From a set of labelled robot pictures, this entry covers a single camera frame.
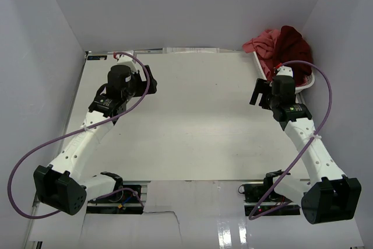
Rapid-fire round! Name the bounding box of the small black label sticker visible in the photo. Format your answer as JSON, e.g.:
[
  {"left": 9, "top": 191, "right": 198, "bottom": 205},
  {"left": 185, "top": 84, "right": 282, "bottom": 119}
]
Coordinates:
[{"left": 86, "top": 55, "right": 107, "bottom": 61}]

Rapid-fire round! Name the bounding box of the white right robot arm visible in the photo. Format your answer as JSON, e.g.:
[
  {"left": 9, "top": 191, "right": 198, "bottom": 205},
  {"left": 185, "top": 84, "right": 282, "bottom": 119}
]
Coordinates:
[{"left": 249, "top": 62, "right": 361, "bottom": 225}]

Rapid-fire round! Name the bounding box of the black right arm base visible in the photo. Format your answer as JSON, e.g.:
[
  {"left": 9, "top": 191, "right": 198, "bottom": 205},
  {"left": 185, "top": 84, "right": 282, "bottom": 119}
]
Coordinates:
[{"left": 238, "top": 183, "right": 301, "bottom": 216}]

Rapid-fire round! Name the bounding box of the white plastic basket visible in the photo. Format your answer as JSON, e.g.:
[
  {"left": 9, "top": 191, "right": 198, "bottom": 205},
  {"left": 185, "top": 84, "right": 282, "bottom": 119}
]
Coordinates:
[{"left": 252, "top": 51, "right": 316, "bottom": 94}]

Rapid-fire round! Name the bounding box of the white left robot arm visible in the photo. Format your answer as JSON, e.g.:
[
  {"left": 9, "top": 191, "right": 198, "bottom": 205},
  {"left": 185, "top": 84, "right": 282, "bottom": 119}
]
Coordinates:
[{"left": 33, "top": 52, "right": 157, "bottom": 215}]

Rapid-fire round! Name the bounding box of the dark red t-shirt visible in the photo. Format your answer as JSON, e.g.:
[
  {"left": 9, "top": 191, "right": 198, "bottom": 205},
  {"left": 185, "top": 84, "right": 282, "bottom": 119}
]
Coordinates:
[{"left": 273, "top": 26, "right": 313, "bottom": 86}]

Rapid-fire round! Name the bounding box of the pink t-shirt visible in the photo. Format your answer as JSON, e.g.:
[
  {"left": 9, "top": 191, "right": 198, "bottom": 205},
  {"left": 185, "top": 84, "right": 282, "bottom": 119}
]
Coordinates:
[{"left": 242, "top": 29, "right": 280, "bottom": 80}]

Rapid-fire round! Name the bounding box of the white front cover sheet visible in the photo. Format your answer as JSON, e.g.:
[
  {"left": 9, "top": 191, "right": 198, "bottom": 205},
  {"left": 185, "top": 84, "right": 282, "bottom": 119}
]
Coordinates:
[{"left": 30, "top": 181, "right": 363, "bottom": 248}]

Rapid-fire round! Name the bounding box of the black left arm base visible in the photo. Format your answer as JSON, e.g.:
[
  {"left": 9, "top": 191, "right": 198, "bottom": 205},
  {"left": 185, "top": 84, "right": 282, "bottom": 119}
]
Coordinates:
[{"left": 86, "top": 190, "right": 143, "bottom": 215}]

